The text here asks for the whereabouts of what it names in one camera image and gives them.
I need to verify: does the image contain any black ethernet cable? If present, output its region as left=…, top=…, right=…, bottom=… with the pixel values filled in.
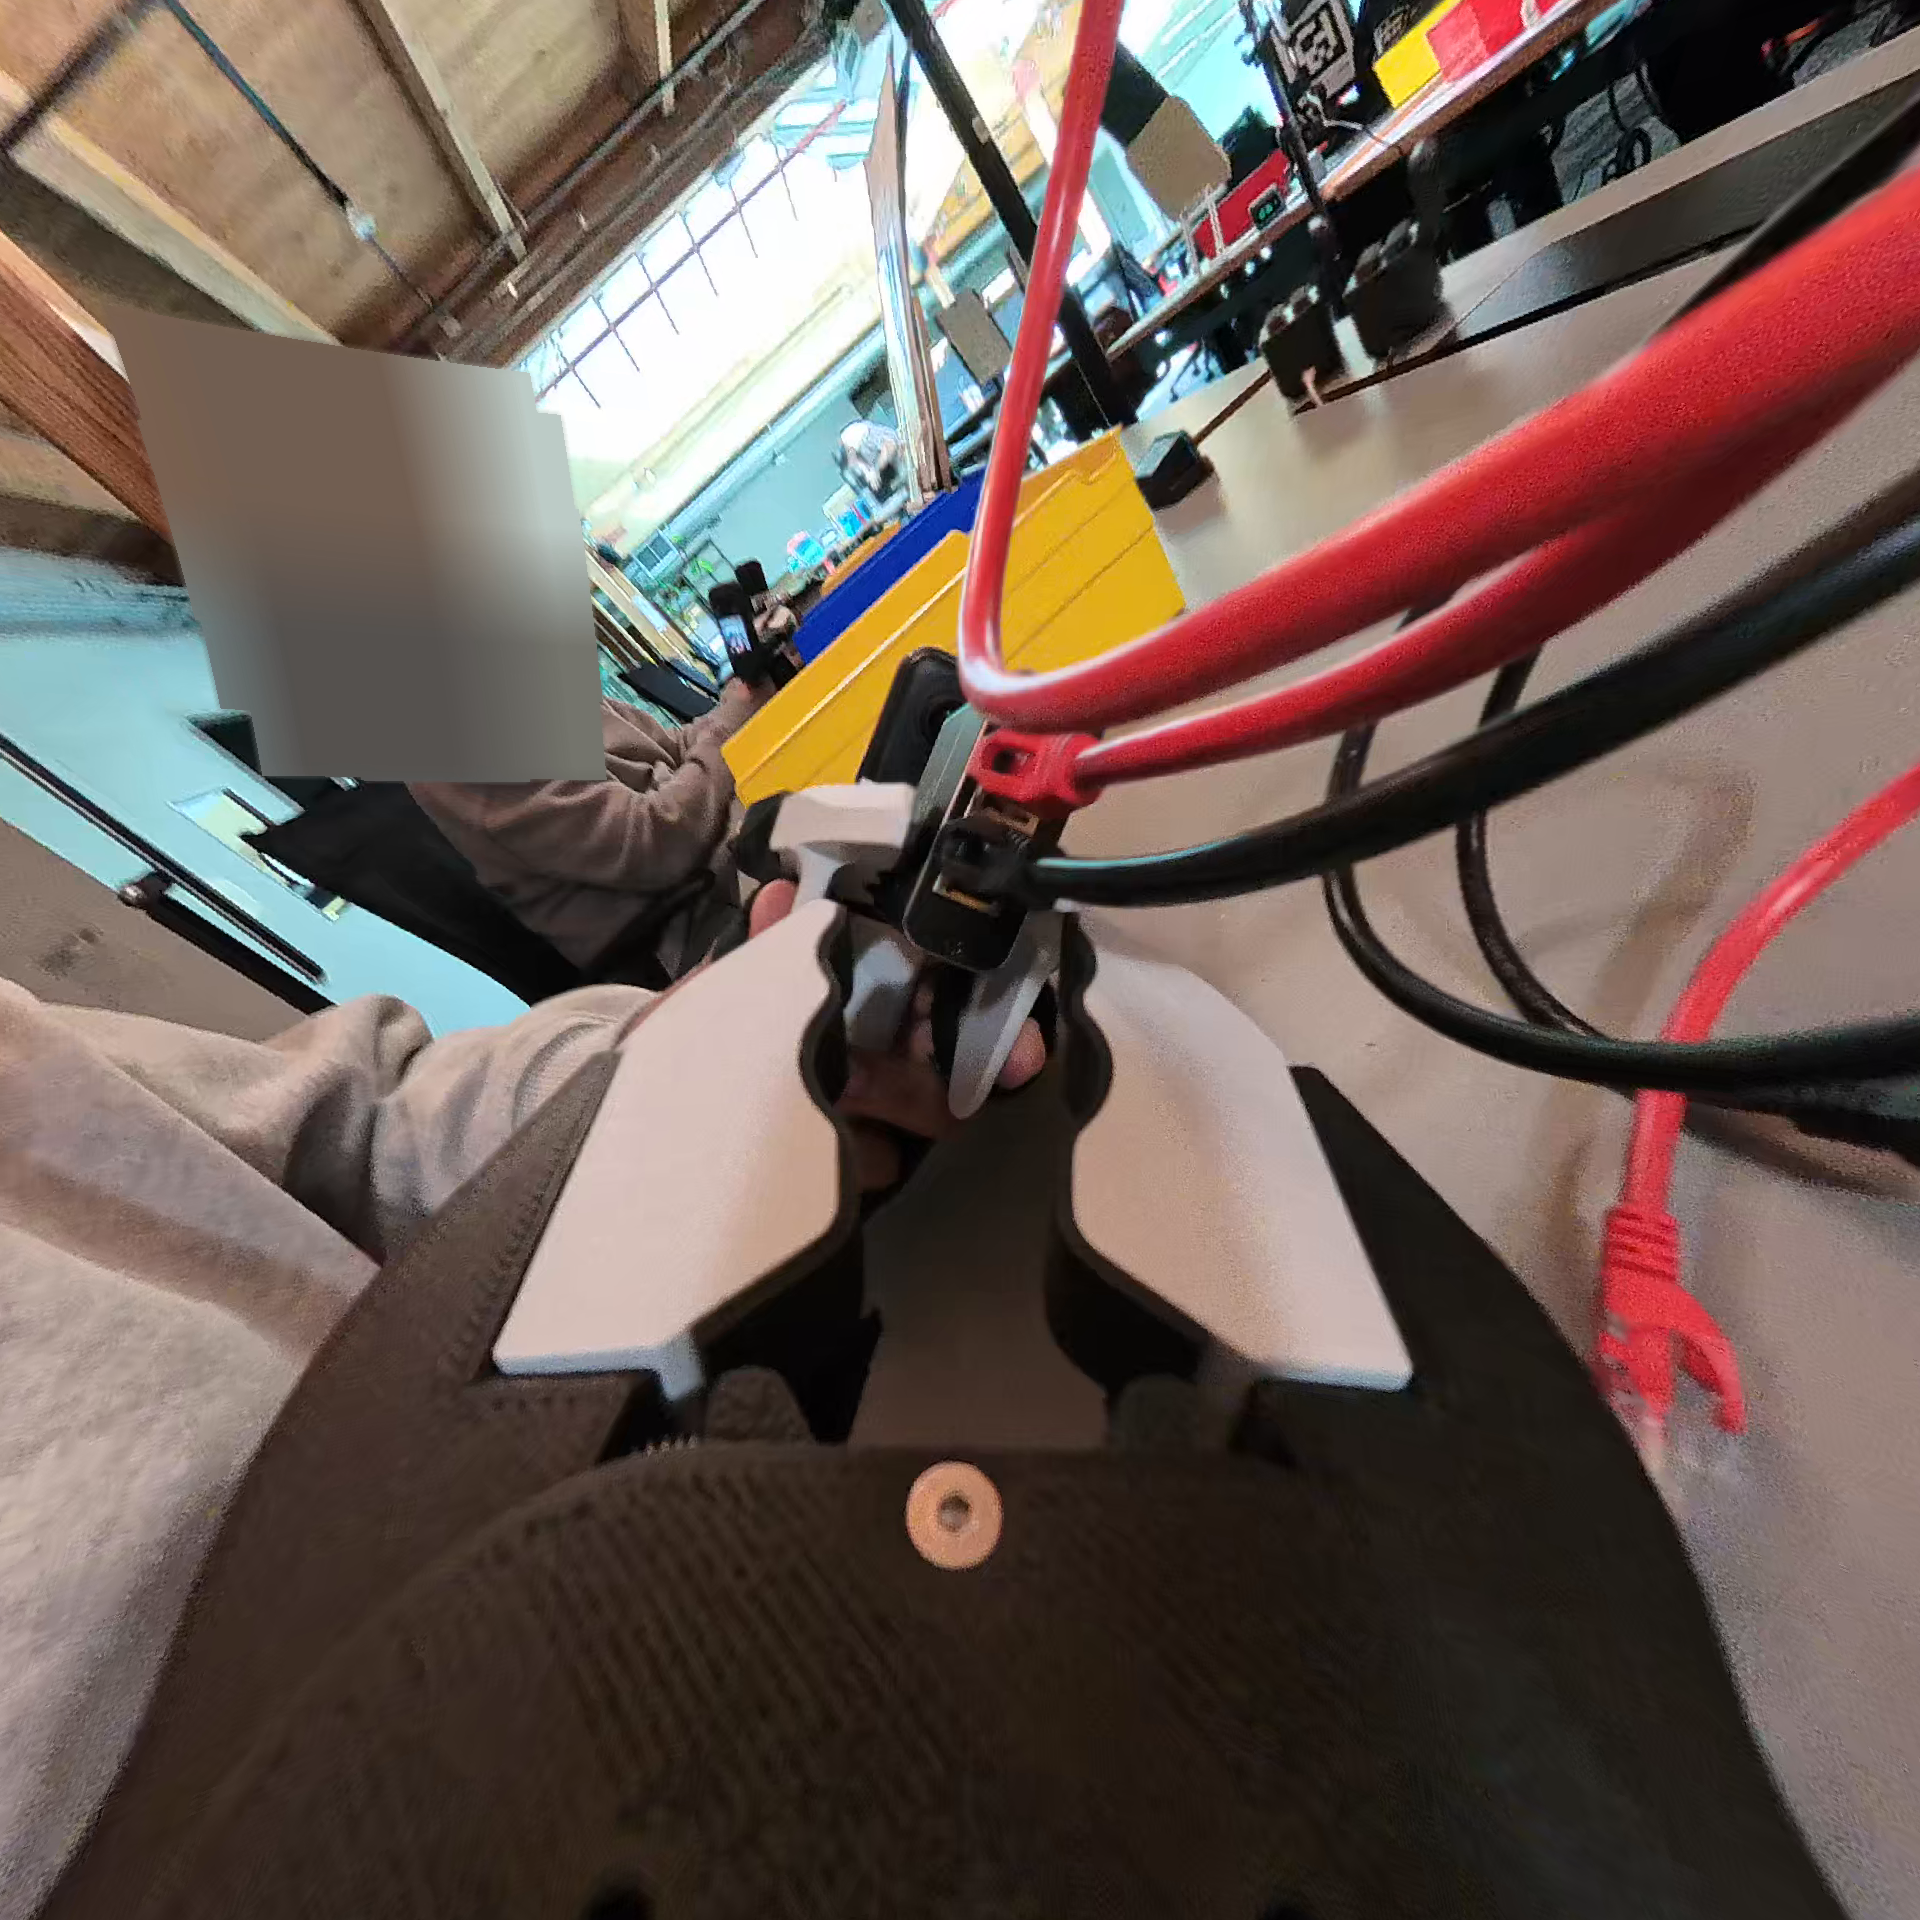
left=929, top=524, right=1920, bottom=1160

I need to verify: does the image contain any clear standing panel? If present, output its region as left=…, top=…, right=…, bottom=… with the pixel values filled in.
left=862, top=43, right=955, bottom=498

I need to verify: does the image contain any black office chair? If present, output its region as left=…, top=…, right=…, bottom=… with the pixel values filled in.
left=246, top=779, right=541, bottom=1004

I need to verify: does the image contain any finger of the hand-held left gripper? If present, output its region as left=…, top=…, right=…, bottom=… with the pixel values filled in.
left=941, top=932, right=1059, bottom=1122
left=767, top=781, right=923, bottom=1051

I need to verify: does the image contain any red ethernet cable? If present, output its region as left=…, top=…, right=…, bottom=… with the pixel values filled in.
left=955, top=0, right=1920, bottom=1453

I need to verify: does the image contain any person's left forearm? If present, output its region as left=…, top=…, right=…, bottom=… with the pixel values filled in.
left=322, top=981, right=670, bottom=1247

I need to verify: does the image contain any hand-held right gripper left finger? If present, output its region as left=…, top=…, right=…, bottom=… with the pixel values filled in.
left=492, top=895, right=888, bottom=1407

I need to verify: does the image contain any red plastic bin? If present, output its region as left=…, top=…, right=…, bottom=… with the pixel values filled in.
left=1423, top=0, right=1592, bottom=49

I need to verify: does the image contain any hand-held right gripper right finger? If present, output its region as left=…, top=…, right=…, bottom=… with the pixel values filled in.
left=1049, top=936, right=1418, bottom=1392

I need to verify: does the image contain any wooden background table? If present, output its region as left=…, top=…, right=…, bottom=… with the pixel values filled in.
left=1109, top=0, right=1622, bottom=362

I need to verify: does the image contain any yellow plastic bin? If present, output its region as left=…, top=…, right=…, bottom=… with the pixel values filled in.
left=721, top=425, right=1187, bottom=808

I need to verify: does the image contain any person's grey jacket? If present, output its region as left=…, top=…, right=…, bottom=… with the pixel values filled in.
left=0, top=974, right=498, bottom=1920

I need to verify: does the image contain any person's left hand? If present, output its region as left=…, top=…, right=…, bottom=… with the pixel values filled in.
left=835, top=1031, right=1051, bottom=1190

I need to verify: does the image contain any black network switch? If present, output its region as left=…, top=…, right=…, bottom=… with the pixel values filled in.
left=895, top=704, right=1076, bottom=966

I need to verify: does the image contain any blue plastic bin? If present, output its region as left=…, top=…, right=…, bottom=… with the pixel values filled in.
left=785, top=471, right=992, bottom=669

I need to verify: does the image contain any black pole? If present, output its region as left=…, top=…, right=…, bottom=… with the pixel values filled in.
left=884, top=0, right=1141, bottom=430

